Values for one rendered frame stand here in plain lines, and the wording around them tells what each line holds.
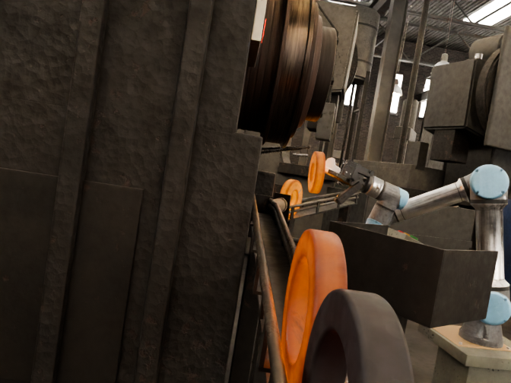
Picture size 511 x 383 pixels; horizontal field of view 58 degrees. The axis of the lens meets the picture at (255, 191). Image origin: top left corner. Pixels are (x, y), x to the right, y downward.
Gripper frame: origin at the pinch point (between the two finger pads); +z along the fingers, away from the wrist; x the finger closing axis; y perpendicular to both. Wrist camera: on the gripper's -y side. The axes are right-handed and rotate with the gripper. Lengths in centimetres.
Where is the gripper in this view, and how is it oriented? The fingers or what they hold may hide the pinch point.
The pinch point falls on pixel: (317, 167)
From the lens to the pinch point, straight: 172.3
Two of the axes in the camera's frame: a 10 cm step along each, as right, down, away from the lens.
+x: 0.6, 0.4, -10.0
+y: 4.1, -9.1, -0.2
